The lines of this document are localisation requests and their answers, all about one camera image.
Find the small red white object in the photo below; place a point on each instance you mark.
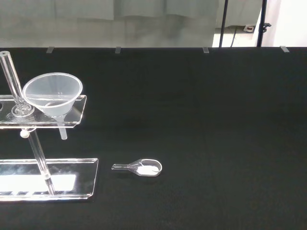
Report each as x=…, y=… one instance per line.
x=249, y=28

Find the translucent plastic funnel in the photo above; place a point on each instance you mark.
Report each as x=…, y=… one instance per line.
x=52, y=105

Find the black tripod leg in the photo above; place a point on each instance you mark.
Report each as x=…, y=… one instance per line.
x=224, y=24
x=262, y=21

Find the glass weighing funnel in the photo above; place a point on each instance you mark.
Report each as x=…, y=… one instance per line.
x=146, y=170

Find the black cloth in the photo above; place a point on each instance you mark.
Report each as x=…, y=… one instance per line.
x=216, y=119

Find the clear acrylic funnel stand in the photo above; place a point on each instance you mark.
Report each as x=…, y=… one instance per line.
x=79, y=115

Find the clear cloth clip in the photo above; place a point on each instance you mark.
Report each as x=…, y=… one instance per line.
x=50, y=49
x=118, y=49
x=205, y=49
x=284, y=49

